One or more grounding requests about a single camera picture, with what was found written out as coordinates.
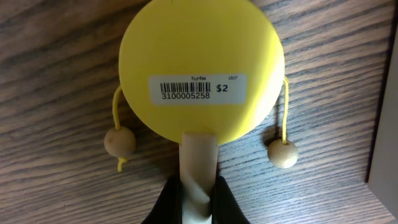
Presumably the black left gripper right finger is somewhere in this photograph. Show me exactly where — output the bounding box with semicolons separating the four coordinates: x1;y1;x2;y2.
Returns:
211;176;249;224

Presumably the wooden pellet drum toy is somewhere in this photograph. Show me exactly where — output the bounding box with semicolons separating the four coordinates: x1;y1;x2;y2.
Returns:
104;0;289;223

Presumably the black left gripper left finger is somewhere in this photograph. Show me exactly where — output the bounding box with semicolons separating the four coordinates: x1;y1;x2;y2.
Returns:
142;175;183;224

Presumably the white cardboard box pink inside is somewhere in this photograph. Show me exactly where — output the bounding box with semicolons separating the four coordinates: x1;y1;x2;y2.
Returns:
367;27;398;220

